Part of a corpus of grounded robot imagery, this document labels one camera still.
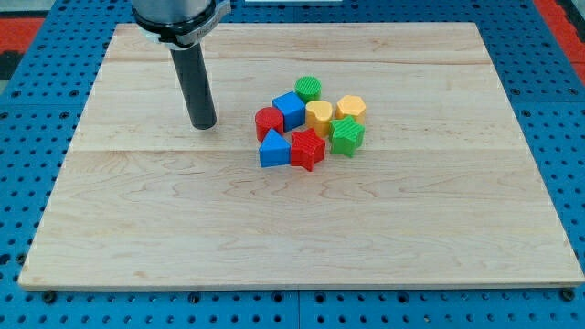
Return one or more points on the yellow heart block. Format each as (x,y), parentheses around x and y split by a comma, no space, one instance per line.
(318,115)

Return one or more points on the blue triangle block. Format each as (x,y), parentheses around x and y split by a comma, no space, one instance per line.
(274,150)

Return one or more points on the red star block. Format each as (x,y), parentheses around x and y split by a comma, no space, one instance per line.
(307,149)

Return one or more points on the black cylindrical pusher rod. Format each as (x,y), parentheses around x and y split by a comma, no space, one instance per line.
(192,75)

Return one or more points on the green cylinder block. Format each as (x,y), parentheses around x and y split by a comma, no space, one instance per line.
(308,88)

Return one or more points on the red cylinder block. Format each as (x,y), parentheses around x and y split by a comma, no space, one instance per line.
(266,119)

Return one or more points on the yellow hexagon block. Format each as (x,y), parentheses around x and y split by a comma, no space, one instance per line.
(351,105)

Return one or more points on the light wooden board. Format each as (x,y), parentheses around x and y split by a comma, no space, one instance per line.
(442,194)

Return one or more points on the green star block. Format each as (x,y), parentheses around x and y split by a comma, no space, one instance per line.
(346,136)

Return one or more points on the blue cube block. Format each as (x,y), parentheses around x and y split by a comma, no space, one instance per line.
(292,109)

